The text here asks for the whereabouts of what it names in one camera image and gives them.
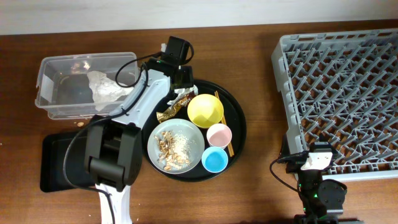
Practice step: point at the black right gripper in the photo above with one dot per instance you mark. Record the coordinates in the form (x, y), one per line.
(296, 162)

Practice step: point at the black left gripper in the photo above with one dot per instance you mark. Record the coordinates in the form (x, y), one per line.
(188, 81)

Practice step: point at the gold snack wrapper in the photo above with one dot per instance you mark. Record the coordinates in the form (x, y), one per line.
(184, 96)

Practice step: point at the wooden chopstick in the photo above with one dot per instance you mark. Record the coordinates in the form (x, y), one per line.
(218, 106)
(223, 121)

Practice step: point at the yellow bowl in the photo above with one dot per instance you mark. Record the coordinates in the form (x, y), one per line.
(205, 110)

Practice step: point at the pink cup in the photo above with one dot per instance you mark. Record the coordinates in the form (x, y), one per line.
(219, 135)

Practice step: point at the blue cup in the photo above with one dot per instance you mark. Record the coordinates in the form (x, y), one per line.
(214, 159)

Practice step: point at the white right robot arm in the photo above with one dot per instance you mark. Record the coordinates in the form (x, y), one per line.
(322, 199)

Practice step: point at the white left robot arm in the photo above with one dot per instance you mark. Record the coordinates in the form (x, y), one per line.
(113, 154)

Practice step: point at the grey dishwasher rack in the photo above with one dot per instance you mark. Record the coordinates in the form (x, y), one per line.
(343, 86)

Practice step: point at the clear plastic waste bin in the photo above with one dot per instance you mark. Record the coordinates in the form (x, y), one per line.
(63, 85)

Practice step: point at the crumpled white tissue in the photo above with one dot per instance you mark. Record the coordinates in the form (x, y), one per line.
(104, 89)

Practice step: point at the round black tray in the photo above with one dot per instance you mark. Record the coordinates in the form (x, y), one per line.
(235, 120)

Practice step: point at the grey plate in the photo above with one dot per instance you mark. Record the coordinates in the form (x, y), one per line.
(189, 130)

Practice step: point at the food scraps on plate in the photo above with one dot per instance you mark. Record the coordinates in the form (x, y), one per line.
(174, 150)

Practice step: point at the black rectangular tray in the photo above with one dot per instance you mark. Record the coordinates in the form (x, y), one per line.
(54, 147)

